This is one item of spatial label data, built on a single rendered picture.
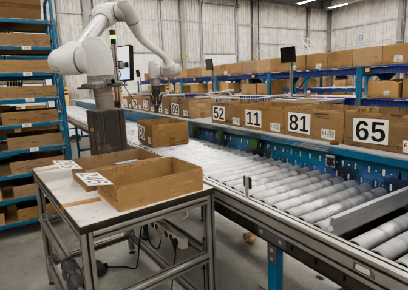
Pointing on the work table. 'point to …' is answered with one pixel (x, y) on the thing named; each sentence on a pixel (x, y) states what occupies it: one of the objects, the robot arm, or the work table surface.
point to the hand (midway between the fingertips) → (156, 108)
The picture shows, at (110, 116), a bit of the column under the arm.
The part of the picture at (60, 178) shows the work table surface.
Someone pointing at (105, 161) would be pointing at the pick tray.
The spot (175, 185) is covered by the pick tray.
